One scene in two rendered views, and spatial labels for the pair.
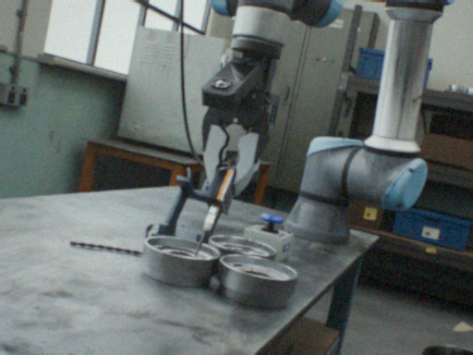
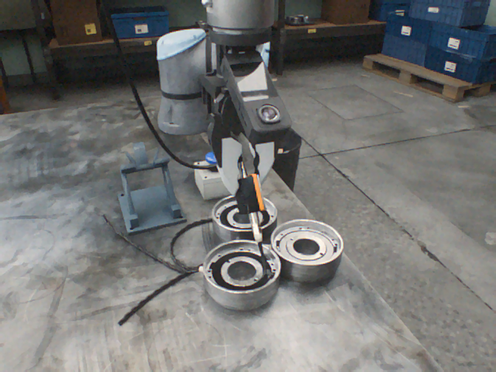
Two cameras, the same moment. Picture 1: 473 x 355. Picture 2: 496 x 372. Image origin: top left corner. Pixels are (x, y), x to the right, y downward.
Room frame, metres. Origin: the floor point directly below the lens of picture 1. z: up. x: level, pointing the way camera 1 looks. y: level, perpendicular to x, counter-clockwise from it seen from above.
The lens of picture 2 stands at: (0.45, 0.32, 1.22)
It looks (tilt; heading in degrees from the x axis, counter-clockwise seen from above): 31 degrees down; 320
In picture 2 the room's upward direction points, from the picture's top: straight up
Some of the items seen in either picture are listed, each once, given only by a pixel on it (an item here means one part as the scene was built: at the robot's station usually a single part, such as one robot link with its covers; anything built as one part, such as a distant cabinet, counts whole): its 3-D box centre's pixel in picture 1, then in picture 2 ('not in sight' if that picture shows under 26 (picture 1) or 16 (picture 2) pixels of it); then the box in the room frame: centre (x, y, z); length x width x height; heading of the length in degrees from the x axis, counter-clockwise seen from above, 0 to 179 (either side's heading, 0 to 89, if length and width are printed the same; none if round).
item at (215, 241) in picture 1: (240, 257); (244, 221); (0.87, -0.03, 0.82); 0.10 x 0.10 x 0.04
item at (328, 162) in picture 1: (333, 165); (185, 60); (1.32, -0.21, 0.97); 0.13 x 0.12 x 0.14; 52
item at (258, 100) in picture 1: (249, 88); (238, 78); (0.84, 0.01, 1.07); 0.09 x 0.08 x 0.12; 163
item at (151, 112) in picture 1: (198, 99); not in sight; (3.43, 0.32, 1.10); 0.62 x 0.61 x 0.65; 160
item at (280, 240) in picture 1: (268, 241); (216, 176); (1.02, -0.08, 0.82); 0.08 x 0.07 x 0.05; 160
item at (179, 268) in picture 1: (180, 262); (241, 274); (0.78, 0.05, 0.82); 0.10 x 0.10 x 0.04
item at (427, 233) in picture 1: (432, 226); (139, 22); (4.19, -1.47, 0.56); 0.52 x 0.38 x 0.22; 67
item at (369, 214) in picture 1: (361, 199); (76, 18); (4.35, -0.95, 0.64); 0.49 x 0.40 x 0.37; 75
